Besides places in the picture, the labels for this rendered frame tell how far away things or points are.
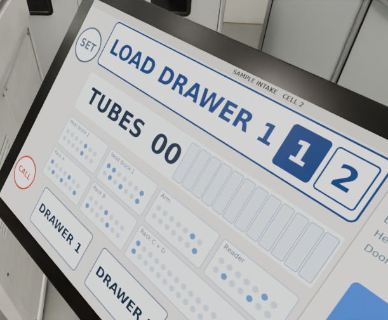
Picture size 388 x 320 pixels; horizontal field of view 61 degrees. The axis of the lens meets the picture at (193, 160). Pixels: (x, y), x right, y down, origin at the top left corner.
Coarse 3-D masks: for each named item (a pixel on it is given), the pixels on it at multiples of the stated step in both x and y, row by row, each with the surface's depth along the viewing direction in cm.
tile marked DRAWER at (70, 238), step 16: (48, 192) 38; (48, 208) 37; (64, 208) 36; (32, 224) 38; (48, 224) 37; (64, 224) 36; (80, 224) 35; (48, 240) 37; (64, 240) 36; (80, 240) 35; (64, 256) 35; (80, 256) 34
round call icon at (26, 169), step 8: (24, 152) 40; (24, 160) 40; (32, 160) 40; (16, 168) 41; (24, 168) 40; (32, 168) 39; (40, 168) 39; (16, 176) 41; (24, 176) 40; (32, 176) 39; (16, 184) 41; (24, 184) 40; (32, 184) 39; (24, 192) 40
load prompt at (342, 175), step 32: (128, 32) 35; (128, 64) 34; (160, 64) 32; (192, 64) 31; (160, 96) 32; (192, 96) 30; (224, 96) 29; (256, 96) 27; (224, 128) 28; (256, 128) 27; (288, 128) 26; (320, 128) 25; (256, 160) 27; (288, 160) 25; (320, 160) 24; (352, 160) 23; (384, 160) 22; (320, 192) 24; (352, 192) 23; (352, 224) 23
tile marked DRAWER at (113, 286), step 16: (112, 256) 32; (96, 272) 33; (112, 272) 32; (128, 272) 31; (96, 288) 33; (112, 288) 32; (128, 288) 31; (144, 288) 30; (112, 304) 32; (128, 304) 31; (144, 304) 30; (160, 304) 29
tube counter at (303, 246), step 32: (160, 128) 31; (160, 160) 31; (192, 160) 29; (224, 160) 28; (192, 192) 29; (224, 192) 28; (256, 192) 26; (256, 224) 26; (288, 224) 25; (320, 224) 24; (288, 256) 25; (320, 256) 24
